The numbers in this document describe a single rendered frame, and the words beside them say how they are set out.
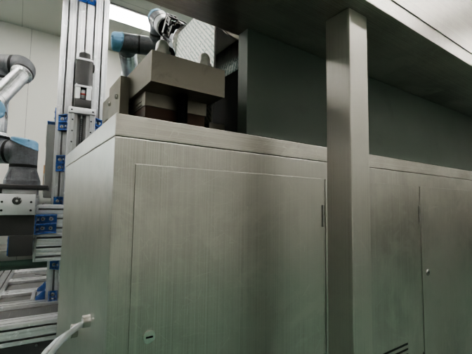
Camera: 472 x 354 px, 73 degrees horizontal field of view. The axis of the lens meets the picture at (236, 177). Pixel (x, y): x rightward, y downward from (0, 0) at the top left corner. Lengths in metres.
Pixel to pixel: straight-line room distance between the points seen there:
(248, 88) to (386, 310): 0.77
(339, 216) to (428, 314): 0.76
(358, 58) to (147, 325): 0.64
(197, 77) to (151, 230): 0.31
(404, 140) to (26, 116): 4.11
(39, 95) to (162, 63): 4.03
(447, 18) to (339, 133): 0.50
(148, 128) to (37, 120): 3.99
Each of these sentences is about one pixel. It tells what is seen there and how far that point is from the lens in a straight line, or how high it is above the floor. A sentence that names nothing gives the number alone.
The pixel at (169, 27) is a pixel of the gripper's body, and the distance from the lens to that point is 1.25.
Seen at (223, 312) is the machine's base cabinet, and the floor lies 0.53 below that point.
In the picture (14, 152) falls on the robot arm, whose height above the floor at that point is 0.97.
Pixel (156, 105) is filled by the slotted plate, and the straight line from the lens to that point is 0.69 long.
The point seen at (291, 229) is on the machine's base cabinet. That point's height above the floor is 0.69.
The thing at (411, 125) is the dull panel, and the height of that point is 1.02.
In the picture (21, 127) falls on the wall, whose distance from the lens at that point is 4.54.
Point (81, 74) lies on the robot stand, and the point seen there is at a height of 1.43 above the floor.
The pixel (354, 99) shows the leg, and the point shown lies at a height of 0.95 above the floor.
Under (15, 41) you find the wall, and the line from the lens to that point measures 4.83.
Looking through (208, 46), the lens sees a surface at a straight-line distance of 0.90.
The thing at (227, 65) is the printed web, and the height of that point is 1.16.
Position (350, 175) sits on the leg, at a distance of 0.65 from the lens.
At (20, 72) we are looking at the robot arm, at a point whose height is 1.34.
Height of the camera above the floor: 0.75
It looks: 5 degrees up
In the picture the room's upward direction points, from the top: 1 degrees clockwise
